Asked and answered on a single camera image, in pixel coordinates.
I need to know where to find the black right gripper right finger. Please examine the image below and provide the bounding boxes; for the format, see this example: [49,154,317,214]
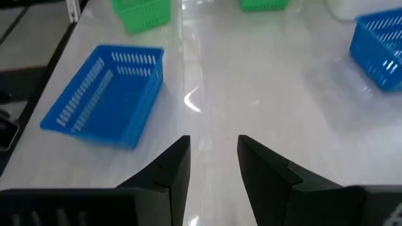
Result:
[237,134,402,226]

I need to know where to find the blue plastic slotted basket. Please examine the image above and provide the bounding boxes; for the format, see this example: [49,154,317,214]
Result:
[349,8,402,94]
[40,45,165,150]

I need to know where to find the silver aluminium extrusion bar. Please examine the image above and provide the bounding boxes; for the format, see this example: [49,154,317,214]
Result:
[65,0,82,23]

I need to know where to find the green plastic slotted basket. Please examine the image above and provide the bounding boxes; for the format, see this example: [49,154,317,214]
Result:
[240,0,290,12]
[110,0,172,35]

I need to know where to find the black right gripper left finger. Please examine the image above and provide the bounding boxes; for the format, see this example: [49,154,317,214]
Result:
[0,134,192,226]

